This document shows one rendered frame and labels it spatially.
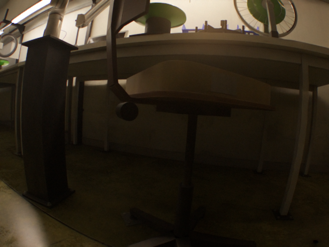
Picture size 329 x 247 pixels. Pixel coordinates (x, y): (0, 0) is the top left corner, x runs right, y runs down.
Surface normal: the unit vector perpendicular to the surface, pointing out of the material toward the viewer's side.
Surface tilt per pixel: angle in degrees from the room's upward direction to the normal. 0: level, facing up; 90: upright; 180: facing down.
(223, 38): 90
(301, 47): 90
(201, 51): 90
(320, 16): 90
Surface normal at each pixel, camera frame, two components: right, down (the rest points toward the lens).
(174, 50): -0.30, 0.06
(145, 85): -0.89, -0.02
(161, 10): -0.01, 0.96
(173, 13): 0.19, 0.96
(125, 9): -0.72, 0.01
